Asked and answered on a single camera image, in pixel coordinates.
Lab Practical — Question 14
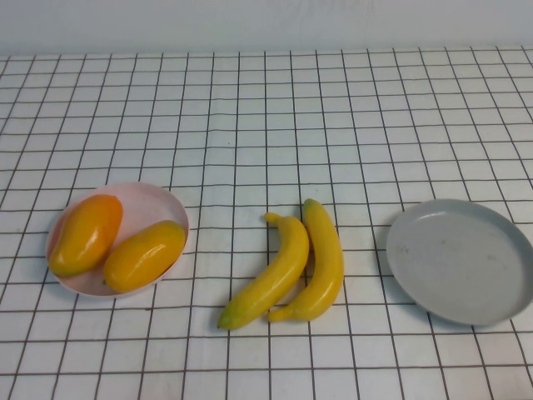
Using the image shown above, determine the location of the grey round plate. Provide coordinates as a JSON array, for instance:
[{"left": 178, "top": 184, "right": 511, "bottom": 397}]
[{"left": 386, "top": 198, "right": 533, "bottom": 326}]

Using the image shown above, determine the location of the yellow plastic banana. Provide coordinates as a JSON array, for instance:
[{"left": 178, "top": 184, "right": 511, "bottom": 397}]
[
  {"left": 219, "top": 211, "right": 311, "bottom": 331},
  {"left": 267, "top": 198, "right": 346, "bottom": 323}
]

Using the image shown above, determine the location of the orange-tinted yellow mango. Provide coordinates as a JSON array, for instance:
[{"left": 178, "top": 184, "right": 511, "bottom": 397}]
[{"left": 48, "top": 194, "right": 124, "bottom": 278}]

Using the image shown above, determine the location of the pink round plate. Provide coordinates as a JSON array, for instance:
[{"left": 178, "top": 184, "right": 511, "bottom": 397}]
[{"left": 44, "top": 182, "right": 191, "bottom": 298}]

